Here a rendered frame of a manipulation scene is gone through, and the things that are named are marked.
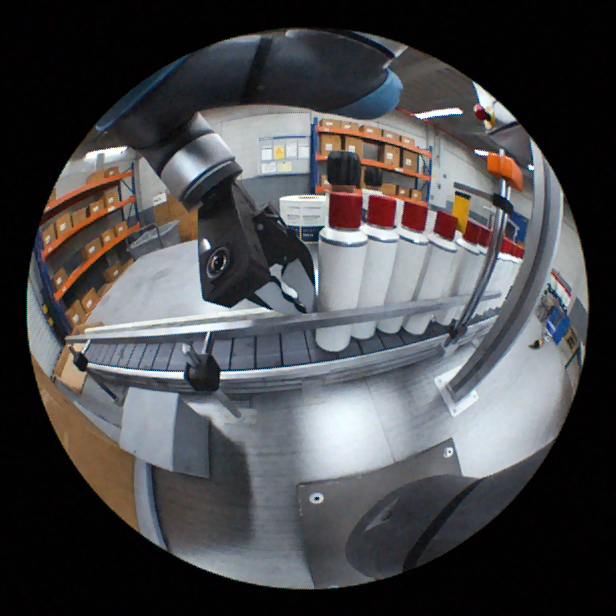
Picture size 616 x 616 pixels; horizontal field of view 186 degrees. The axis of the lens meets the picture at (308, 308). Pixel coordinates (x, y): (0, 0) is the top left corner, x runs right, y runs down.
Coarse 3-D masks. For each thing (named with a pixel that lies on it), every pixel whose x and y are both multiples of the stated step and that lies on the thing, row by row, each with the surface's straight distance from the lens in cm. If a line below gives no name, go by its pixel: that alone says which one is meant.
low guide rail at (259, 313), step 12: (228, 312) 31; (240, 312) 30; (252, 312) 30; (264, 312) 29; (276, 312) 29; (120, 324) 47; (132, 324) 43; (144, 324) 40; (156, 324) 37; (168, 324) 36; (180, 324) 34; (192, 324) 33
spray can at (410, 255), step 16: (416, 208) 25; (416, 224) 25; (400, 240) 25; (416, 240) 24; (400, 256) 25; (416, 256) 25; (400, 272) 26; (416, 272) 26; (400, 288) 27; (384, 304) 29; (384, 320) 30; (400, 320) 31
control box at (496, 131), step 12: (480, 96) 49; (492, 108) 43; (504, 108) 39; (492, 120) 42; (504, 120) 38; (516, 120) 35; (492, 132) 43; (504, 132) 40; (516, 132) 38; (504, 144) 45; (516, 144) 42; (528, 144) 40; (528, 156) 45
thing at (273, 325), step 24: (336, 312) 21; (360, 312) 22; (384, 312) 23; (408, 312) 26; (72, 336) 55; (96, 336) 40; (120, 336) 32; (144, 336) 28; (168, 336) 25; (192, 336) 23; (216, 336) 22; (240, 336) 21
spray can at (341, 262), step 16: (336, 192) 20; (336, 208) 18; (352, 208) 18; (336, 224) 19; (352, 224) 19; (320, 240) 20; (336, 240) 18; (352, 240) 18; (320, 256) 20; (336, 256) 19; (352, 256) 19; (320, 272) 21; (336, 272) 19; (352, 272) 20; (320, 288) 22; (336, 288) 20; (352, 288) 21; (320, 304) 23; (336, 304) 21; (352, 304) 22; (320, 336) 26; (336, 336) 25; (336, 352) 28
